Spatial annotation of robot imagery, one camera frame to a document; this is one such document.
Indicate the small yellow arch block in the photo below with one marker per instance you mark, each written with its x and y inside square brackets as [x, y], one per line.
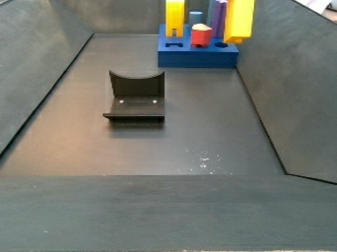
[239, 20]

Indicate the black curved fixture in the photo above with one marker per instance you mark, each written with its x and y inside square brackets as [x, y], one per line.
[138, 97]

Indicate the blue shape sorter base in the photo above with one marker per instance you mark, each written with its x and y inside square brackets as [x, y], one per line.
[177, 52]

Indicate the red pentagon block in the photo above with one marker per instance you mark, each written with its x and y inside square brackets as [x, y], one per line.
[201, 35]

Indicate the light blue cylinder block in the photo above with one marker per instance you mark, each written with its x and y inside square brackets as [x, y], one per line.
[196, 17]

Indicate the tall yellow rectangular block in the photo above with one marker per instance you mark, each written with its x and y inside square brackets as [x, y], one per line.
[175, 17]

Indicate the purple star block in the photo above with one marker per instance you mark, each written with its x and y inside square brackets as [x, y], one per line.
[219, 18]

